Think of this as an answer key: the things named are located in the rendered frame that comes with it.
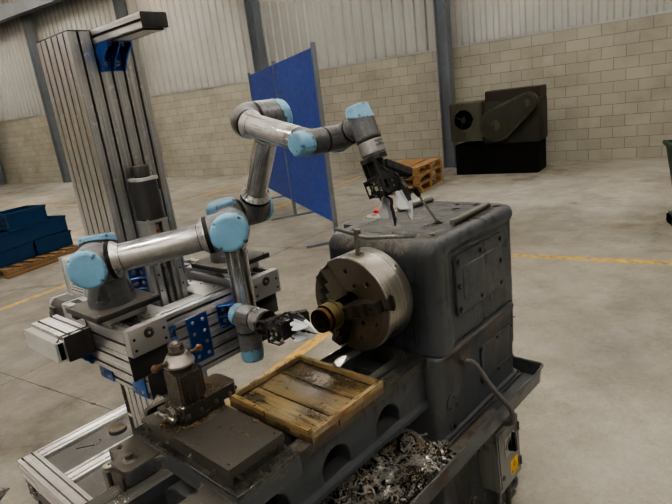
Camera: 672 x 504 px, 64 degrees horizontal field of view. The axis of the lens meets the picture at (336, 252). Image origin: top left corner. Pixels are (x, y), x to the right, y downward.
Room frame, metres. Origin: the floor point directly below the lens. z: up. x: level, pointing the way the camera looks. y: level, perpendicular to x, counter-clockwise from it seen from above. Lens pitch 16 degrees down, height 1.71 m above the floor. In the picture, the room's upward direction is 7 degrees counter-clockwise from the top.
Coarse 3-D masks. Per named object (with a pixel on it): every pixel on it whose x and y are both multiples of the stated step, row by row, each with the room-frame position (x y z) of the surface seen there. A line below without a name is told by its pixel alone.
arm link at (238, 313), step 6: (234, 306) 1.65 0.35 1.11; (240, 306) 1.64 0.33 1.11; (246, 306) 1.63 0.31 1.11; (252, 306) 1.62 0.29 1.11; (228, 312) 1.65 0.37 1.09; (234, 312) 1.63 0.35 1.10; (240, 312) 1.61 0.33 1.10; (246, 312) 1.60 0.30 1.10; (228, 318) 1.65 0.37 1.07; (234, 318) 1.62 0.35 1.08; (240, 318) 1.60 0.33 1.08; (246, 318) 1.58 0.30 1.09; (234, 324) 1.65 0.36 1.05; (240, 324) 1.61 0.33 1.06; (246, 324) 1.58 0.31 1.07; (240, 330) 1.61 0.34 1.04; (246, 330) 1.61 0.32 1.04
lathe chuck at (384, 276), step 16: (352, 256) 1.62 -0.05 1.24; (368, 256) 1.62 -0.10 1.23; (336, 272) 1.64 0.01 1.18; (352, 272) 1.59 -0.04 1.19; (368, 272) 1.55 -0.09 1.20; (384, 272) 1.57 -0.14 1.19; (320, 288) 1.70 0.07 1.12; (352, 288) 1.60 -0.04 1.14; (368, 288) 1.55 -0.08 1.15; (384, 288) 1.52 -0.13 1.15; (400, 288) 1.56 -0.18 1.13; (320, 304) 1.71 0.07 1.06; (400, 304) 1.54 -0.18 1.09; (352, 320) 1.61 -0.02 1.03; (368, 320) 1.56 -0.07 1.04; (384, 320) 1.52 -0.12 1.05; (400, 320) 1.55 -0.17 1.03; (352, 336) 1.62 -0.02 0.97; (368, 336) 1.57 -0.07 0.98; (384, 336) 1.52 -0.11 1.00
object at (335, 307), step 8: (328, 304) 1.53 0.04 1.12; (336, 304) 1.53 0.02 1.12; (312, 312) 1.52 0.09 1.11; (320, 312) 1.50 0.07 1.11; (328, 312) 1.50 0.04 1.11; (336, 312) 1.51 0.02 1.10; (312, 320) 1.53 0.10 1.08; (320, 320) 1.55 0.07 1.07; (328, 320) 1.49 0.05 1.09; (336, 320) 1.50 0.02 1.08; (344, 320) 1.52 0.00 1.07; (320, 328) 1.51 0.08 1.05; (328, 328) 1.49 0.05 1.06; (336, 328) 1.54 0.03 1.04
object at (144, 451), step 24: (144, 432) 1.28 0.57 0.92; (120, 456) 1.21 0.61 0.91; (144, 456) 1.20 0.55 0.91; (168, 456) 1.18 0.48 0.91; (288, 456) 1.10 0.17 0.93; (120, 480) 1.14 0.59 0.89; (192, 480) 1.11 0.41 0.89; (216, 480) 1.04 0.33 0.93; (264, 480) 1.03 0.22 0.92; (288, 480) 1.08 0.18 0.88
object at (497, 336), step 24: (504, 312) 1.90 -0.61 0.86; (480, 336) 1.78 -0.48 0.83; (504, 336) 1.91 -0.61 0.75; (384, 360) 1.73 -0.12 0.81; (432, 360) 1.59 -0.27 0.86; (456, 360) 1.67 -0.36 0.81; (480, 360) 1.78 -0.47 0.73; (504, 360) 1.90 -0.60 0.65; (432, 384) 1.59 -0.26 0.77; (456, 384) 1.66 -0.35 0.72; (480, 384) 1.78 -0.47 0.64; (504, 384) 1.89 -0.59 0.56; (432, 408) 1.60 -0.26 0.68; (456, 408) 1.65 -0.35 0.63; (480, 408) 1.75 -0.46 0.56; (432, 432) 1.60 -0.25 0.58; (456, 432) 1.62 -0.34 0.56; (456, 480) 1.67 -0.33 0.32
